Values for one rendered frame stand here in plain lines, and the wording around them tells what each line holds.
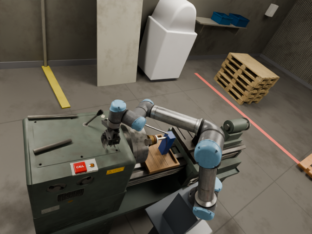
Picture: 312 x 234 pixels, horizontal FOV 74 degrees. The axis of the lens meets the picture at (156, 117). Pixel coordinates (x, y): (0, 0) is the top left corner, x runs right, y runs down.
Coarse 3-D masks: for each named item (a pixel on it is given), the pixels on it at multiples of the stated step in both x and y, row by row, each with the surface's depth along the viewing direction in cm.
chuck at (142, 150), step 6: (138, 132) 148; (144, 132) 150; (138, 138) 145; (144, 138) 147; (138, 144) 144; (144, 144) 146; (138, 150) 144; (144, 150) 147; (138, 156) 146; (144, 156) 149; (138, 162) 152
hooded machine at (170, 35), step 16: (160, 0) 383; (176, 0) 364; (160, 16) 384; (176, 16) 361; (192, 16) 379; (144, 32) 422; (160, 32) 381; (176, 32) 380; (192, 32) 407; (144, 48) 431; (160, 48) 389; (176, 48) 408; (144, 64) 440; (160, 64) 415; (176, 64) 440; (160, 80) 456
